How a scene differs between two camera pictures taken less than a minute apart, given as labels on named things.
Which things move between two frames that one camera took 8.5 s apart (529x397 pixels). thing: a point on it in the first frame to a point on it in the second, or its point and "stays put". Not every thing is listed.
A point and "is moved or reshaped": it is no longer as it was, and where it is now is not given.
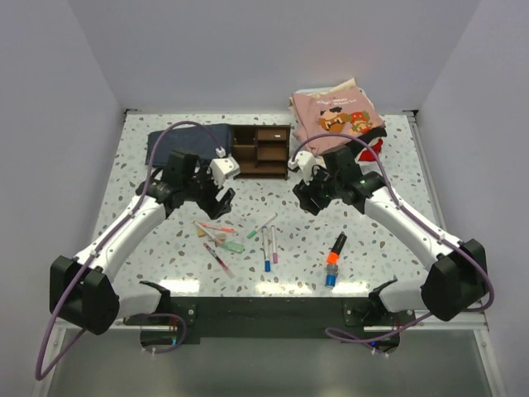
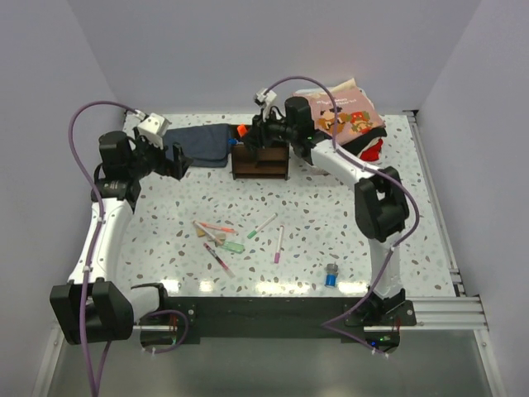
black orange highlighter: (333, 255) to (242, 130)
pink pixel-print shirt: (345, 112) stays put
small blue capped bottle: (331, 275) stays put
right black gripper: (307, 203) to (257, 135)
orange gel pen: (218, 227) stays put
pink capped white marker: (274, 254) is moved or reshaped
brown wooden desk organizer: (261, 151) stays put
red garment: (366, 155) stays put
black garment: (367, 138) stays put
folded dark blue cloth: (196, 139) stays put
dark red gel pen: (220, 261) stays put
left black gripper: (214, 208) to (177, 168)
